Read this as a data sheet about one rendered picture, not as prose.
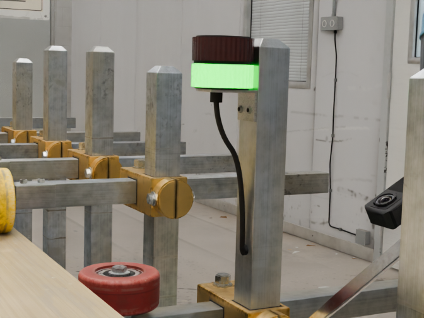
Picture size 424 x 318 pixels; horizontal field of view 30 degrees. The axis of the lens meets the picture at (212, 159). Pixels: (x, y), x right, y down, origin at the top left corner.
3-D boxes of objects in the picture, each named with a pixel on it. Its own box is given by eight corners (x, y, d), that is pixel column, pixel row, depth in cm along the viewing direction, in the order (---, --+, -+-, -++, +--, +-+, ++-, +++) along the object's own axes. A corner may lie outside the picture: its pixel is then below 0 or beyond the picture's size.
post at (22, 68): (28, 277, 174) (28, 58, 169) (31, 281, 171) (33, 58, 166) (12, 279, 173) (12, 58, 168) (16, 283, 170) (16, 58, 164)
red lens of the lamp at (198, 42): (235, 62, 80) (235, 40, 80) (265, 62, 75) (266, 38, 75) (181, 60, 78) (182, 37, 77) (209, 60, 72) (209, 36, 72)
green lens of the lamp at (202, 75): (234, 86, 81) (235, 65, 80) (264, 88, 75) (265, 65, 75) (180, 86, 78) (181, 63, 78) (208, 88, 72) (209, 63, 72)
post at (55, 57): (60, 298, 152) (62, 46, 147) (65, 303, 149) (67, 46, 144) (41, 300, 150) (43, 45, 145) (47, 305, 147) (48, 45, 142)
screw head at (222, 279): (226, 281, 89) (226, 270, 89) (235, 286, 87) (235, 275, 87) (209, 283, 88) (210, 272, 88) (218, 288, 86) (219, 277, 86)
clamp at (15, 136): (26, 148, 178) (26, 125, 178) (41, 154, 166) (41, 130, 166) (-2, 149, 176) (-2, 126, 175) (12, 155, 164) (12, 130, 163)
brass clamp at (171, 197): (156, 200, 112) (156, 165, 111) (197, 217, 100) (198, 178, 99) (114, 203, 109) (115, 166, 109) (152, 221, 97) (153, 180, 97)
